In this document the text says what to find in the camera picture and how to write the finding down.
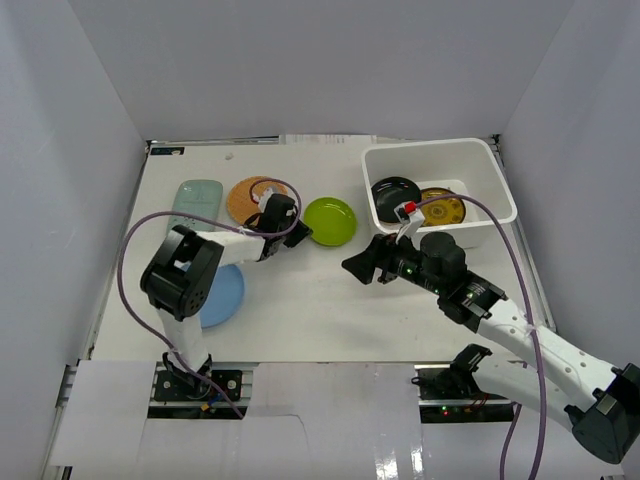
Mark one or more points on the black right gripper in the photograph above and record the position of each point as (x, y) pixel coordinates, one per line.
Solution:
(363, 265)

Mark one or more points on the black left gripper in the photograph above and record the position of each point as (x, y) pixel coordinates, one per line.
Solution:
(282, 231)

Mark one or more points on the green round plate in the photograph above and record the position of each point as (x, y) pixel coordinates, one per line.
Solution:
(332, 221)

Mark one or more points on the black round plate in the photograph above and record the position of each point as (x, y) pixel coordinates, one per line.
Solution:
(388, 193)

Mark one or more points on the light blue round plate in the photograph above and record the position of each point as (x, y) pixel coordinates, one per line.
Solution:
(225, 298)

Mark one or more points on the yellow patterned plate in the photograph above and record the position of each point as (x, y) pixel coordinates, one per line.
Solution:
(446, 211)

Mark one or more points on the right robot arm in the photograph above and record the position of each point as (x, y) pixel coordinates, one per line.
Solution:
(596, 401)

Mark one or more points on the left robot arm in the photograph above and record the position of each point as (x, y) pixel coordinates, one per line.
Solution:
(178, 279)

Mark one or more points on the white plastic bin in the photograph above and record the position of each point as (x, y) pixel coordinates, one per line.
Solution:
(463, 166)

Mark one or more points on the orange woven round plate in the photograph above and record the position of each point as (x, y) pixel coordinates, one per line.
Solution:
(240, 202)

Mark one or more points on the celadon rectangular plate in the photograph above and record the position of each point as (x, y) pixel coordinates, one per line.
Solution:
(199, 197)

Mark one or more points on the blue label sticker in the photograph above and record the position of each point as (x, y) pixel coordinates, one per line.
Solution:
(166, 151)

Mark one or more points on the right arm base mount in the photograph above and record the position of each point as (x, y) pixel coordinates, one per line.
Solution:
(441, 402)

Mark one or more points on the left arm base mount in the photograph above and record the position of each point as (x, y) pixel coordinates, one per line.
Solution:
(175, 398)

